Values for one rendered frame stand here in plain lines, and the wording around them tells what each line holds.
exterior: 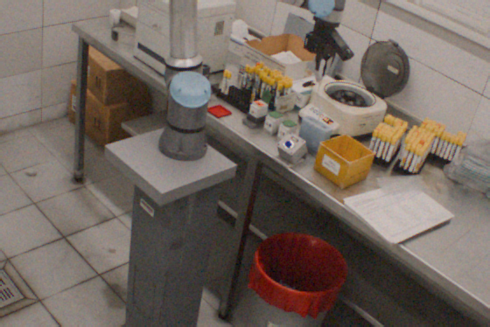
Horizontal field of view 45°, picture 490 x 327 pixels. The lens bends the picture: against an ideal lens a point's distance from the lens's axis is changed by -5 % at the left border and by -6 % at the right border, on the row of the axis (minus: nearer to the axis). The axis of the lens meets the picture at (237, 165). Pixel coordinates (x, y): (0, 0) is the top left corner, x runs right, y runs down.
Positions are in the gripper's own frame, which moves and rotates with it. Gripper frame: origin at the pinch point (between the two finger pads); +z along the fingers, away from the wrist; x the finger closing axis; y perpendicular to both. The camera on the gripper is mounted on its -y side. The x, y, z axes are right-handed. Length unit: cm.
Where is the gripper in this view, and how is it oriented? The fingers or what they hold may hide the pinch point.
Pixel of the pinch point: (320, 79)
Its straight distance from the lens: 202.9
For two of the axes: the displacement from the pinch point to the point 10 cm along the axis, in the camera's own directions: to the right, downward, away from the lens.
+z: -1.6, 8.3, 5.3
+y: -7.0, -4.8, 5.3
